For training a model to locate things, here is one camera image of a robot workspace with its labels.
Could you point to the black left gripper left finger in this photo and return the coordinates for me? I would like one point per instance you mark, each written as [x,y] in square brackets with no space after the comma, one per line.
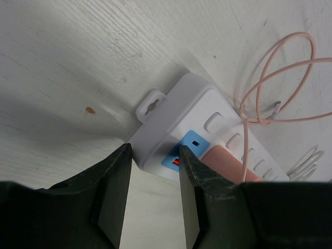
[84,211]

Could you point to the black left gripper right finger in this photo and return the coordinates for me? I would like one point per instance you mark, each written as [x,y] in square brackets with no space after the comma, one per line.
[220,214]

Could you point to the white multicolour power strip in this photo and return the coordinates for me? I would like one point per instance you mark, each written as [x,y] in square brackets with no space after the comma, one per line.
[195,114]

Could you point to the orange pink charger plug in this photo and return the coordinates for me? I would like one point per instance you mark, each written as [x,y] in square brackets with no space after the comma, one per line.
[225,164]

